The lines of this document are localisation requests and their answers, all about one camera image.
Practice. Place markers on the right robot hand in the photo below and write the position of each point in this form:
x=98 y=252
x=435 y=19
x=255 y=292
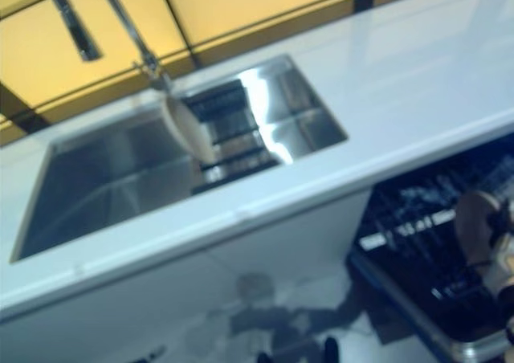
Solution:
x=500 y=228

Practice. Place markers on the deep beige plate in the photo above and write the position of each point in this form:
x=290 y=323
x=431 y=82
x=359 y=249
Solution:
x=474 y=226

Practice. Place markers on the dishwasher door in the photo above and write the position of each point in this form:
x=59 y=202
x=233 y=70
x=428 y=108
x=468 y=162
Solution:
x=405 y=307

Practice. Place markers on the shallow beige plate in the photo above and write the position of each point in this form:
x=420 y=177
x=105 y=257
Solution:
x=186 y=132

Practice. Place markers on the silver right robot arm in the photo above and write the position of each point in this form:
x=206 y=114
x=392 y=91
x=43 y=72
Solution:
x=502 y=280

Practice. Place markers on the narrow white cabinet door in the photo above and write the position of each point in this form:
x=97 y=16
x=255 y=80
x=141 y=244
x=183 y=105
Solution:
x=289 y=250

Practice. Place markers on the black slatted sink rack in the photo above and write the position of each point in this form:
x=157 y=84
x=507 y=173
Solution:
x=233 y=134

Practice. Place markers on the stainless steel sink basin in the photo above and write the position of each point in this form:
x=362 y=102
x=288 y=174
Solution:
x=100 y=186

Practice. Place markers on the wide white cabinet door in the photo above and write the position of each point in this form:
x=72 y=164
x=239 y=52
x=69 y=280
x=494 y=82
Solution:
x=100 y=307

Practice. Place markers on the chrome pull-down faucet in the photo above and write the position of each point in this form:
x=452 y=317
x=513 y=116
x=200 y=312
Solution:
x=120 y=21

